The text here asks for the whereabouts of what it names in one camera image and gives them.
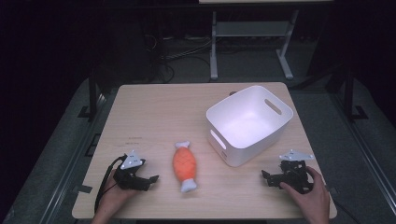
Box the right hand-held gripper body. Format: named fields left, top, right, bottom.
left=268, top=148, right=315, bottom=195

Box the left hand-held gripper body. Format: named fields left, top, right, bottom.
left=112, top=150, right=152, bottom=192

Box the orange plush meat toy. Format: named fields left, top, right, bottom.
left=172, top=140, right=199, bottom=194

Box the white plastic bin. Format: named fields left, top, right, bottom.
left=205, top=85, right=294, bottom=168

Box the person's left hand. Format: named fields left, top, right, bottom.
left=98, top=168, right=140, bottom=217

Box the person's right hand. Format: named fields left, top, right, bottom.
left=278, top=165, right=332, bottom=218

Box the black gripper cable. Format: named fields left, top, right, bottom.
left=93, top=154, right=126, bottom=215

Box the grey bracket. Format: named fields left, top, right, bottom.
left=72, top=184, right=93, bottom=194

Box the black metal post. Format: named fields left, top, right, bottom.
left=78, top=66, right=100, bottom=123
left=342, top=63, right=370, bottom=123

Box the bundle of floor cables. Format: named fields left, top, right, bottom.
left=143, top=33, right=217, bottom=84

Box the white metal table frame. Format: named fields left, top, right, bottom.
left=208, top=8, right=301, bottom=81

